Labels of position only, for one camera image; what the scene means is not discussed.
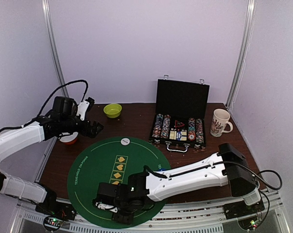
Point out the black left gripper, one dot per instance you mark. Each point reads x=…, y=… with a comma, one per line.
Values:
x=93, y=132

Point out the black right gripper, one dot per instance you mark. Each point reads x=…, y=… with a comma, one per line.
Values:
x=103, y=202

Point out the white dealer button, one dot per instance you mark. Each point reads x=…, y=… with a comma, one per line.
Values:
x=125, y=141

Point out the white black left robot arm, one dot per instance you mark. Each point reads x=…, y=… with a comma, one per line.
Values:
x=66, y=121

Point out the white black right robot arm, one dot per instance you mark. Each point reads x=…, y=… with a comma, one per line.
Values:
x=227, y=167

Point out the blue texas holdem card box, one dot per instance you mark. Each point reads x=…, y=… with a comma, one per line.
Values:
x=173, y=135

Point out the orange white bowl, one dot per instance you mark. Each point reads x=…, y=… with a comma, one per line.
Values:
x=68, y=140

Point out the lime green plastic bowl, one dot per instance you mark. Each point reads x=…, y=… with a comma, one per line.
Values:
x=112, y=110

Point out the round green poker mat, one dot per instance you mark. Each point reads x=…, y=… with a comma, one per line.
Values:
x=108, y=161

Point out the triangular black red plaque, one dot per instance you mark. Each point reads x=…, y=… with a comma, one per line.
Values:
x=178, y=124

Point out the black poker chip case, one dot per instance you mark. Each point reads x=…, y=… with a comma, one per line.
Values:
x=183, y=101

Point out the white patterned ceramic mug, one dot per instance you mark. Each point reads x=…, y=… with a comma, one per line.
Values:
x=220, y=123

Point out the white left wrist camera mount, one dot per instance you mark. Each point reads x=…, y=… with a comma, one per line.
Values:
x=84, y=107

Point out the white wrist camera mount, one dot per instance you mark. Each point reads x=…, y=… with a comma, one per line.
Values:
x=105, y=207
x=84, y=107

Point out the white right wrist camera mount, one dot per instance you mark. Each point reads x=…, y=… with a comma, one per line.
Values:
x=105, y=207

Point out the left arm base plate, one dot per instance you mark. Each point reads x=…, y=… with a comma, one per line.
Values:
x=62, y=211

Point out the silver case handle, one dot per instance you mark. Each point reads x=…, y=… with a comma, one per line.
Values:
x=177, y=148

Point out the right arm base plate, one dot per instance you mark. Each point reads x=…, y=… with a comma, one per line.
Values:
x=240, y=209

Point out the silver aluminium frame post left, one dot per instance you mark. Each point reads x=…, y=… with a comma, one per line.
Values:
x=52, y=41

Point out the silver aluminium frame post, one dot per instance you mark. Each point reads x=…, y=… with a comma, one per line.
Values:
x=245, y=43
x=52, y=41

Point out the silver aluminium frame post right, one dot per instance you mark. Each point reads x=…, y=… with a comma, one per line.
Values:
x=245, y=43

